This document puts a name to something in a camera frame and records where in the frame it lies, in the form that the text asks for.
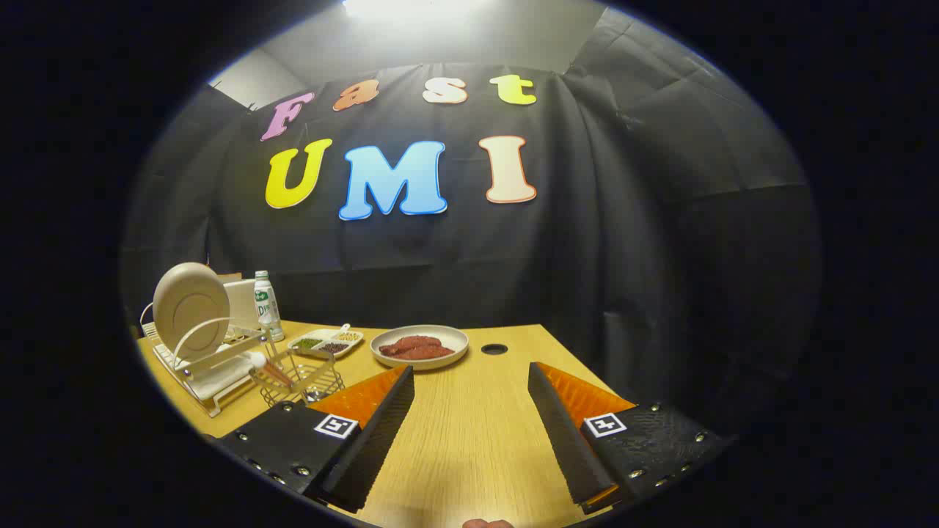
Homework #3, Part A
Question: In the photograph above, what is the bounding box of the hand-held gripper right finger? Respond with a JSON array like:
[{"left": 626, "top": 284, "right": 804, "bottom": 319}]
[{"left": 528, "top": 362, "right": 734, "bottom": 516}]

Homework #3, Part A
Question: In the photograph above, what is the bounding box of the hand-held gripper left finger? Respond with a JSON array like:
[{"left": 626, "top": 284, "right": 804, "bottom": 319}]
[{"left": 216, "top": 364, "right": 415, "bottom": 514}]

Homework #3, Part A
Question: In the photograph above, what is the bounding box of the metal wire basket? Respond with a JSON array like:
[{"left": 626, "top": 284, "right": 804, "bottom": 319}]
[{"left": 249, "top": 345, "right": 346, "bottom": 408}]

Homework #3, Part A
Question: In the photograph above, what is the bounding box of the spoon with pink handle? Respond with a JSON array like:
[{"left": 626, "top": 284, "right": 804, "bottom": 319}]
[{"left": 246, "top": 351, "right": 296, "bottom": 388}]

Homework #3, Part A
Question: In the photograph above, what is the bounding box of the white wire dish rack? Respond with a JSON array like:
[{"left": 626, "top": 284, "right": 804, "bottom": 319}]
[{"left": 139, "top": 302, "right": 268, "bottom": 419}]

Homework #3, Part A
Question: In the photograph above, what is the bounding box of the beige round plate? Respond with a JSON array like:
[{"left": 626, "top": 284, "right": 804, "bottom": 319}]
[{"left": 153, "top": 263, "right": 230, "bottom": 360}]

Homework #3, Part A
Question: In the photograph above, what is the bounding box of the divided dish of beans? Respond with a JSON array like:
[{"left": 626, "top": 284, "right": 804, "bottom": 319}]
[{"left": 288, "top": 324, "right": 364, "bottom": 359}]

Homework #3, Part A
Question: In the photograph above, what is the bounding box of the beige plate with meat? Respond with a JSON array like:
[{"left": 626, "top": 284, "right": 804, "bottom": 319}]
[{"left": 370, "top": 325, "right": 470, "bottom": 370}]

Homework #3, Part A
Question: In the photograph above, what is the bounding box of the white and green bottle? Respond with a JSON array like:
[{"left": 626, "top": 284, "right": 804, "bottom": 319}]
[{"left": 254, "top": 271, "right": 285, "bottom": 342}]

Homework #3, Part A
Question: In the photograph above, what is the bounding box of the black backdrop cloth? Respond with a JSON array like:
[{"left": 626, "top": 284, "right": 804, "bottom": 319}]
[{"left": 121, "top": 7, "right": 822, "bottom": 441}]

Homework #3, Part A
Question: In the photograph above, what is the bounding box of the white toaster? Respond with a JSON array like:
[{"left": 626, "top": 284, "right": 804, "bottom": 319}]
[{"left": 224, "top": 279, "right": 259, "bottom": 329}]

